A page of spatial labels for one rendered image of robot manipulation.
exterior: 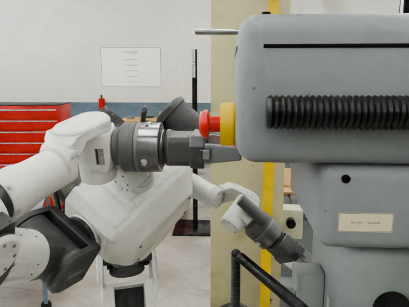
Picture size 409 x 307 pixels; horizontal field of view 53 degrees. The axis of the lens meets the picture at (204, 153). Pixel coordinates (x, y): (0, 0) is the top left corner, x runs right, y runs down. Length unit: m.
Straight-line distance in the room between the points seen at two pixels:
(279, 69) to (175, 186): 0.53
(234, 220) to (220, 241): 1.33
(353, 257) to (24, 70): 10.37
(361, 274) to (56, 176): 0.45
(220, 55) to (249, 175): 0.69
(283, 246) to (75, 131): 0.72
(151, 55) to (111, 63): 0.94
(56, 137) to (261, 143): 0.36
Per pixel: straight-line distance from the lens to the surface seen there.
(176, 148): 0.69
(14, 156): 5.90
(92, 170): 0.75
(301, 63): 0.44
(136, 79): 9.80
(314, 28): 0.45
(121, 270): 1.24
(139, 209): 0.87
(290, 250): 1.21
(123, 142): 0.70
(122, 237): 0.87
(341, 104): 0.42
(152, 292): 1.23
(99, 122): 0.72
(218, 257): 2.52
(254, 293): 2.63
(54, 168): 0.66
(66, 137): 0.68
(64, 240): 0.86
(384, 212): 0.50
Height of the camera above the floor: 1.83
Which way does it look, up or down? 11 degrees down
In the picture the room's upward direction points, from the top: straight up
